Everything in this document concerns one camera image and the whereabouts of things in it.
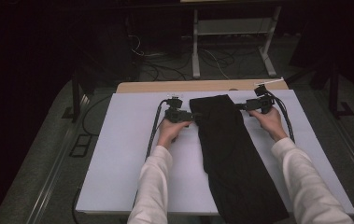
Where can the wooden table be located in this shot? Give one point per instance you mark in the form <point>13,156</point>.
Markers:
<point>165,86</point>

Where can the black metal stand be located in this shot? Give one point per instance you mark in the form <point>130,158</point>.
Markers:
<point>75,93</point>
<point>334,90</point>

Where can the dark floor outlet plate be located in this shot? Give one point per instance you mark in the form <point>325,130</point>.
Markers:
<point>81,145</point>

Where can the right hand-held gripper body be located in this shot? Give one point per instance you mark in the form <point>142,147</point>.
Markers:
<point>258,104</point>

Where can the black pants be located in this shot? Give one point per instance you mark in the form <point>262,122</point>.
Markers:
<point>227,146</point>

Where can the person's left hand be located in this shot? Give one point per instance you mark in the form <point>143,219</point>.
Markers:
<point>170,132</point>

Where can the metal floor rail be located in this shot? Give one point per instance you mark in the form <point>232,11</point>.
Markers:
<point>353,152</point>
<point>56,161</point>

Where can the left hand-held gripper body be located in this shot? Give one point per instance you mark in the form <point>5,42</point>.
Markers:
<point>177,115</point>

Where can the person's right hand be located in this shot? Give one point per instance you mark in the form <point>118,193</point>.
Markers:
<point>269,123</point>

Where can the white metal desk frame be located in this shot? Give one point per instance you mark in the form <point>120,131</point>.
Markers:
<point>195,46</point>

